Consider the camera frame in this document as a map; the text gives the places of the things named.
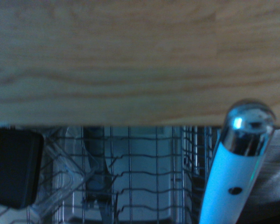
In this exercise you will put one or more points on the clear plastic container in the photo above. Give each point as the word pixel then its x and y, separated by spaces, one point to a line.
pixel 67 168

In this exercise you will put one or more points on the black container lid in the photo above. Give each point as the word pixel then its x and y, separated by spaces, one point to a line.
pixel 11 165

